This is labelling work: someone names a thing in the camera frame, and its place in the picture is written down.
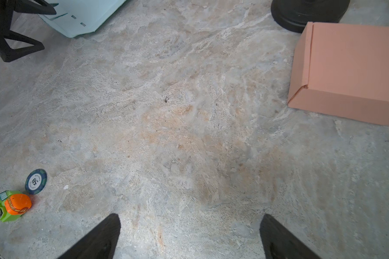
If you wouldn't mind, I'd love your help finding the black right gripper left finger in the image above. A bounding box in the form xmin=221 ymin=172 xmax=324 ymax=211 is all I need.
xmin=59 ymin=213 xmax=121 ymax=259

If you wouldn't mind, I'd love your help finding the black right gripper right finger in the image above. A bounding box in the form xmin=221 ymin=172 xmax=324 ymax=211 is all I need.
xmin=260 ymin=214 xmax=320 ymax=259

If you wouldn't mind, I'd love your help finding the light blue cardboard box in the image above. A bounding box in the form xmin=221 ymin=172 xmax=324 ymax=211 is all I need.
xmin=40 ymin=0 xmax=126 ymax=38

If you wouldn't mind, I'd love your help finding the pink paper box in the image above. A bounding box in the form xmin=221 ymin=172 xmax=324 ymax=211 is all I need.
xmin=287 ymin=22 xmax=389 ymax=126

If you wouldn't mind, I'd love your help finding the small colourful toy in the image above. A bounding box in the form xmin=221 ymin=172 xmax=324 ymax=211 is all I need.
xmin=0 ymin=191 xmax=32 ymax=222

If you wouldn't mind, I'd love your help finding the small round black ring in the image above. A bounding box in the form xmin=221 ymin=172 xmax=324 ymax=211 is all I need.
xmin=24 ymin=168 xmax=48 ymax=195

